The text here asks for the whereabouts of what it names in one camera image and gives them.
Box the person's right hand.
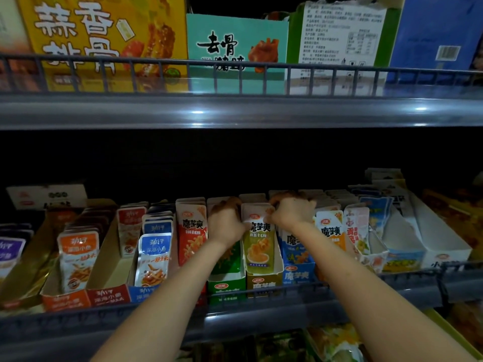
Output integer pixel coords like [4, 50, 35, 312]
[267, 193, 318, 236]

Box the person's left hand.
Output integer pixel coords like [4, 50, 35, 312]
[207, 197, 251, 251]

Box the grey metal store shelf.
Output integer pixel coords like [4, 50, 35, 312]
[0, 55, 483, 362]

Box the person's left forearm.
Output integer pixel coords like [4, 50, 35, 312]
[91, 239, 236, 362]

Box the person's right forearm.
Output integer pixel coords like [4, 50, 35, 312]
[296, 224, 478, 362]

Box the pile of orange yellow packets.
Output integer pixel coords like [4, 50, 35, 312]
[305, 322, 365, 362]

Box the row of snack display cartons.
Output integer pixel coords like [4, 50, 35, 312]
[0, 168, 473, 314]

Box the yellow display carton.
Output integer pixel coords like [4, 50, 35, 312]
[421, 188, 483, 262]

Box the green printed carton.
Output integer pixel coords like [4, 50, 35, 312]
[186, 13, 290, 95]

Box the white label carton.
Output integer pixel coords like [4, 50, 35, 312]
[287, 0, 403, 97]

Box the lime green display tray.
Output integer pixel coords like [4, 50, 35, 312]
[423, 305, 483, 362]

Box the blue printed carton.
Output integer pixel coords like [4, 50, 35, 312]
[388, 0, 483, 86]

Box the orange yellow printed carton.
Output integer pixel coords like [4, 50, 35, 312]
[15, 0, 190, 93]

